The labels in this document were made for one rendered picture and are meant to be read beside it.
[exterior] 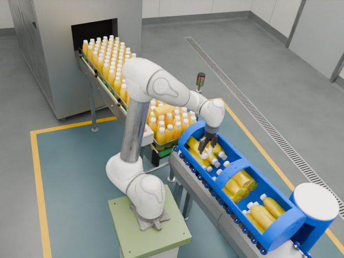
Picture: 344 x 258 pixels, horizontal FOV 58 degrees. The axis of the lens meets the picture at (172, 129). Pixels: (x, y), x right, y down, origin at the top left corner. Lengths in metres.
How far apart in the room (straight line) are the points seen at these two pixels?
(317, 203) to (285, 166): 1.69
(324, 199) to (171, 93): 1.33
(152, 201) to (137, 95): 0.54
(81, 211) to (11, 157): 1.05
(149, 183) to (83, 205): 1.63
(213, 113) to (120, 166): 0.59
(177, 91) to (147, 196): 0.58
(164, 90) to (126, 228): 0.84
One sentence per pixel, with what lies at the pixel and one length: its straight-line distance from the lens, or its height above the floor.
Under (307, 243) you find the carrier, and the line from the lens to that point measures 2.36.
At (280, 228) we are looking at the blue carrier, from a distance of 1.77.
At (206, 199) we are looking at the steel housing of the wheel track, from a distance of 2.15.
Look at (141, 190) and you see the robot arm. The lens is 1.59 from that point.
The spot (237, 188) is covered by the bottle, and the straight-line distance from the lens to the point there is 1.93.
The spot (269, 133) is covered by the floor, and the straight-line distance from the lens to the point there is 4.17.
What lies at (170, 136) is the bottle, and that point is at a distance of 2.30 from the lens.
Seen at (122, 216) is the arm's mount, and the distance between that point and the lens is 1.82.
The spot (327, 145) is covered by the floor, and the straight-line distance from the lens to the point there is 4.40.
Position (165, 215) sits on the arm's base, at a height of 1.08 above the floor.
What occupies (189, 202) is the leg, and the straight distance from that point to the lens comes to 2.83.
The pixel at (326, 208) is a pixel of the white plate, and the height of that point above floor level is 1.04.
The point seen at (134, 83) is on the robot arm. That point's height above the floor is 1.82.
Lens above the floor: 2.60
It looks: 42 degrees down
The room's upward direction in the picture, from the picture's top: 7 degrees clockwise
